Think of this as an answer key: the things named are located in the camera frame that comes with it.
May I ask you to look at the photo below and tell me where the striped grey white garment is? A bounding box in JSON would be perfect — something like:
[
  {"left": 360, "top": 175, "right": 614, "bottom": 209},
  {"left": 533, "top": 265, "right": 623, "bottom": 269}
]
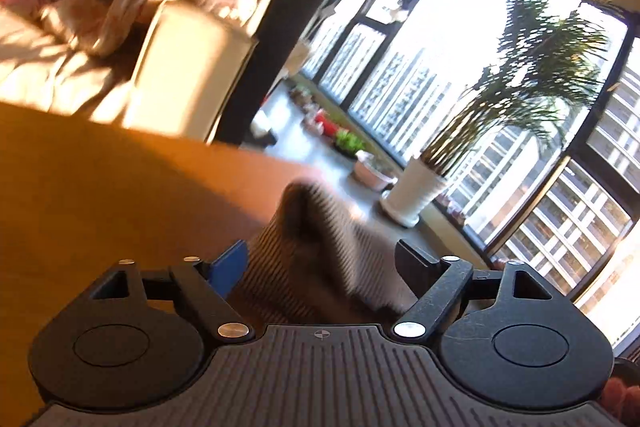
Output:
[{"left": 228, "top": 180, "right": 416, "bottom": 329}]

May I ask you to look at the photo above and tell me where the potted palm white pot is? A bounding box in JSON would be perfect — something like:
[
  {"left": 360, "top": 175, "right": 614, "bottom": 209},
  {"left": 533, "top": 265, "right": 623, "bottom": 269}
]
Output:
[{"left": 380, "top": 0, "right": 609, "bottom": 229}]

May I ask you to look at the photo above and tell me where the pink flower bowl planter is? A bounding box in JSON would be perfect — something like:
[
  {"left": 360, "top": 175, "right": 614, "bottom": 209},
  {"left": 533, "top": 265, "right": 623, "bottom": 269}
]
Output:
[{"left": 352, "top": 150, "right": 397, "bottom": 193}]

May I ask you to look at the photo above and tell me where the green plant tray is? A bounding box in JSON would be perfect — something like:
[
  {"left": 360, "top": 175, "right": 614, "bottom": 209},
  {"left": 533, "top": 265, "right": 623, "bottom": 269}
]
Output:
[{"left": 333, "top": 129, "right": 366, "bottom": 158}]

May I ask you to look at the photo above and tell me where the red plant pot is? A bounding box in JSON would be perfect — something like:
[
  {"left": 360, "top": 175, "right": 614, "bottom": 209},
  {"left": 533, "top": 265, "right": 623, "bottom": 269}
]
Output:
[{"left": 314, "top": 113, "right": 341, "bottom": 139}]

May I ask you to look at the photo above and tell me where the beige sofa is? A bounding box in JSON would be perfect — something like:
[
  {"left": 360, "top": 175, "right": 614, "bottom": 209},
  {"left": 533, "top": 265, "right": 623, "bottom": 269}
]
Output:
[{"left": 0, "top": 0, "right": 327, "bottom": 143}]

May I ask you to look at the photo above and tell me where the pink floral blanket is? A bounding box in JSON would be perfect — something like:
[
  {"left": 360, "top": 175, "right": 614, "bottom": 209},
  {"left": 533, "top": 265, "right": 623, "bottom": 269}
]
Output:
[{"left": 40, "top": 0, "right": 256, "bottom": 57}]

